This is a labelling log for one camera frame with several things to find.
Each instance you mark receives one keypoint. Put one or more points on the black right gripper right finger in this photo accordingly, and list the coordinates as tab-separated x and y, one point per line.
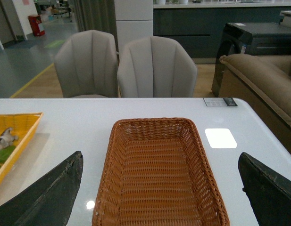
268	191

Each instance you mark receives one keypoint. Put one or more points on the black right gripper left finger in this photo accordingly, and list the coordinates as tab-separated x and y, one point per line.
49	200

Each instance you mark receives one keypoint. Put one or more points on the black side cabinet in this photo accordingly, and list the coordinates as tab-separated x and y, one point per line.
258	39

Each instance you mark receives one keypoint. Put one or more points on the grey cat figurine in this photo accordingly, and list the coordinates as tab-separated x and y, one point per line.
6	138

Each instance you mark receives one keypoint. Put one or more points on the left grey upholstered chair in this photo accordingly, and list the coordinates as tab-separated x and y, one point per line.
87	64

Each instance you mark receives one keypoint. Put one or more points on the orange toy carrot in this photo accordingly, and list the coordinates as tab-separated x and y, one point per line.
5	153

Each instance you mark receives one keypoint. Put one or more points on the brown wicker basket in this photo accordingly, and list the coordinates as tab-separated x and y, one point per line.
156	173

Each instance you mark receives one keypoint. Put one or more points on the table label sticker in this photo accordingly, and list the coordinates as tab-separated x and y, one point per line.
224	101

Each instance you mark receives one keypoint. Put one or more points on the grey upholstered chair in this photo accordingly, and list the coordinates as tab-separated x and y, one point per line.
156	67
87	64

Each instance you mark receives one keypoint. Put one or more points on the yellow woven basket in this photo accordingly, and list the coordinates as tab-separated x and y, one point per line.
24	126

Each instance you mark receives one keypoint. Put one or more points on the dark kitchen counter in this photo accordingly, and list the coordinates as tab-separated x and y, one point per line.
198	27

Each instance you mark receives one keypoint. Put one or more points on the right grey upholstered chair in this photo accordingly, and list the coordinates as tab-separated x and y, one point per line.
156	67

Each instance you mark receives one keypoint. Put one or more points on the brown sofa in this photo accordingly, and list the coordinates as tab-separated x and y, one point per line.
264	82

